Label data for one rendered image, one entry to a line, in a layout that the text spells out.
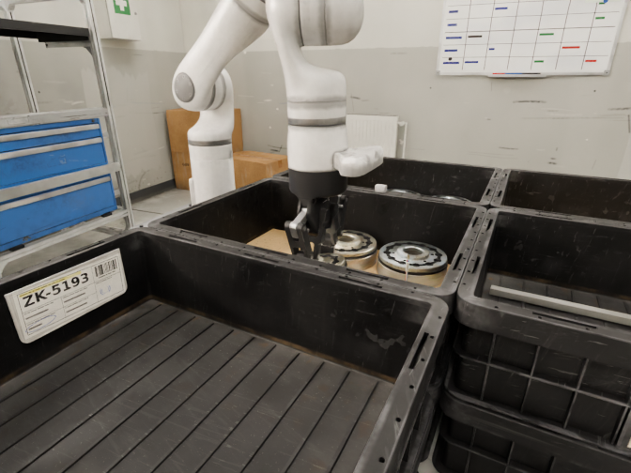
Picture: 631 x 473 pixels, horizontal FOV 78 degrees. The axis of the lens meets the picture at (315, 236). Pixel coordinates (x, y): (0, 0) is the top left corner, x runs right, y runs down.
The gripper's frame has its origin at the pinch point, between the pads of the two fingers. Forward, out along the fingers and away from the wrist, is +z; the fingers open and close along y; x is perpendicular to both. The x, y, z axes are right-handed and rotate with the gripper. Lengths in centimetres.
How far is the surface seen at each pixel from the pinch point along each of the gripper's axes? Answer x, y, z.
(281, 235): -15.9, -14.3, 3.7
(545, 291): 28.6, -14.5, 4.6
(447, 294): 18.7, 10.8, -6.2
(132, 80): -297, -211, -21
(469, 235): 18.5, -5.1, -5.9
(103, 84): -198, -113, -20
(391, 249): 6.8, -11.0, 0.8
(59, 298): -18.9, 24.4, -3.0
